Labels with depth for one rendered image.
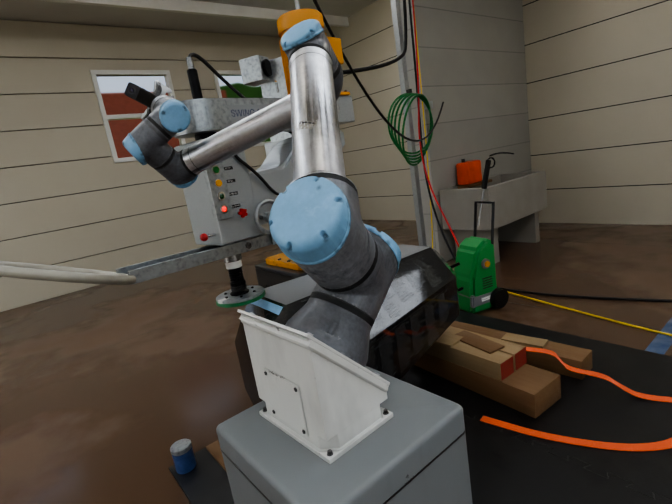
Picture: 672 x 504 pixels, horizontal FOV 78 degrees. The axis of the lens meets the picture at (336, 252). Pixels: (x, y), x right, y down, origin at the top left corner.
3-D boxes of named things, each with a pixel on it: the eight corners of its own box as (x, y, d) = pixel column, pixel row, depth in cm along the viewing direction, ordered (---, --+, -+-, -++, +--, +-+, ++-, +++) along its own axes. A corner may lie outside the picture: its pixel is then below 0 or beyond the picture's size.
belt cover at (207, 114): (322, 135, 240) (318, 105, 236) (356, 128, 223) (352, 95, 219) (164, 151, 172) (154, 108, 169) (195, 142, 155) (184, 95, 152)
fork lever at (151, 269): (260, 241, 206) (258, 231, 205) (285, 242, 193) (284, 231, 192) (114, 281, 157) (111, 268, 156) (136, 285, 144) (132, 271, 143)
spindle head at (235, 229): (261, 232, 208) (242, 140, 198) (290, 232, 193) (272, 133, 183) (196, 251, 183) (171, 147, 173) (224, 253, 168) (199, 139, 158)
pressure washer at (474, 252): (480, 295, 377) (471, 200, 359) (510, 305, 346) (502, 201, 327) (448, 306, 365) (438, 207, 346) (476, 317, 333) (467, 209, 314)
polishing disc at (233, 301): (246, 288, 203) (245, 281, 202) (275, 292, 188) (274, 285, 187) (206, 304, 187) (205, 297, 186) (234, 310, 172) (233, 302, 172)
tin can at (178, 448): (197, 469, 207) (191, 446, 204) (176, 477, 204) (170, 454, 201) (195, 457, 216) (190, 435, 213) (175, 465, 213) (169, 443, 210)
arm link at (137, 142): (153, 175, 130) (181, 146, 131) (123, 150, 121) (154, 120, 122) (143, 163, 136) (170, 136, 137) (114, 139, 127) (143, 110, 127)
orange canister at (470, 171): (452, 189, 497) (449, 160, 489) (476, 182, 526) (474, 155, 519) (468, 188, 480) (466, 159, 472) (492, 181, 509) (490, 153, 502)
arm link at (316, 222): (381, 278, 80) (345, 51, 120) (345, 231, 66) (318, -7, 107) (309, 298, 84) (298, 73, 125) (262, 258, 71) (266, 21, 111)
